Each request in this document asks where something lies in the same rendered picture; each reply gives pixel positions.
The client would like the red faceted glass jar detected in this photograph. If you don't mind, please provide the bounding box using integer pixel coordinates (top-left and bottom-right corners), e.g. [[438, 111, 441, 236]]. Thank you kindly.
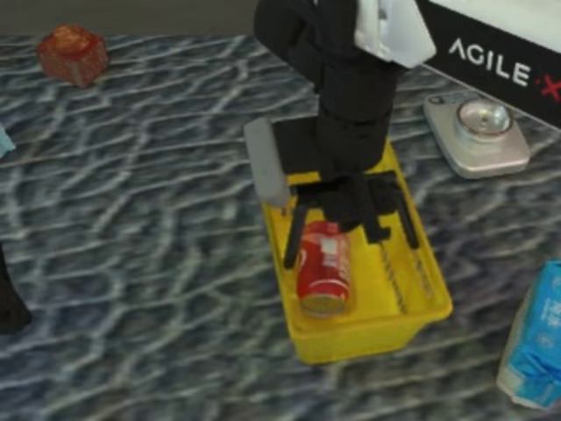
[[35, 24, 110, 88]]

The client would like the pink instant camera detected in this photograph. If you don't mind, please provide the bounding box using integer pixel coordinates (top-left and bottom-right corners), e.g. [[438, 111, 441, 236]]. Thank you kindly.
[[422, 92, 532, 180]]

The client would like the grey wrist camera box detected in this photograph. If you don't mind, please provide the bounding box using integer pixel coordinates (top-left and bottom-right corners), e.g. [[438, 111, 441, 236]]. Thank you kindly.
[[243, 117, 294, 210]]

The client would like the yellow plastic basket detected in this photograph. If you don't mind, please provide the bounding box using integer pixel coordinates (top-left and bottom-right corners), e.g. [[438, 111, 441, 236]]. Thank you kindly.
[[261, 139, 454, 365]]

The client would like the red soda can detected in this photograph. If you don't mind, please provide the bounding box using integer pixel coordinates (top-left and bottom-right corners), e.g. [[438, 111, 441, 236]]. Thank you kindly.
[[295, 219, 357, 318]]

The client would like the blue water-print tablecloth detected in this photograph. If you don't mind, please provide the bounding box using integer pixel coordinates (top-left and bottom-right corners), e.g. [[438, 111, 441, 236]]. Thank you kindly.
[[0, 32, 561, 421]]

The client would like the blue tissue pack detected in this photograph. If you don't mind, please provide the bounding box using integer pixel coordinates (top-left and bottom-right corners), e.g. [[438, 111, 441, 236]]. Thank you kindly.
[[495, 259, 561, 411]]

